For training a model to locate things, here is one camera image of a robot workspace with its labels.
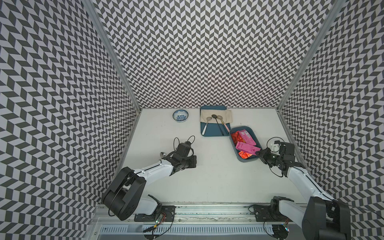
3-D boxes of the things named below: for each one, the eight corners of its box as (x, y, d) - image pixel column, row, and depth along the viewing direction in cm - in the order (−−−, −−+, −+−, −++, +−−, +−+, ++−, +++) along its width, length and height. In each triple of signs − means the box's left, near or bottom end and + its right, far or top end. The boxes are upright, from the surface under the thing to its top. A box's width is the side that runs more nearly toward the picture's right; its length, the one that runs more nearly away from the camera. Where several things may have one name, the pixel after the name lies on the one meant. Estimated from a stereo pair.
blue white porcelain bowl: (173, 122, 112) (172, 118, 108) (174, 113, 117) (173, 109, 114) (188, 122, 112) (187, 118, 108) (188, 113, 117) (188, 109, 114)
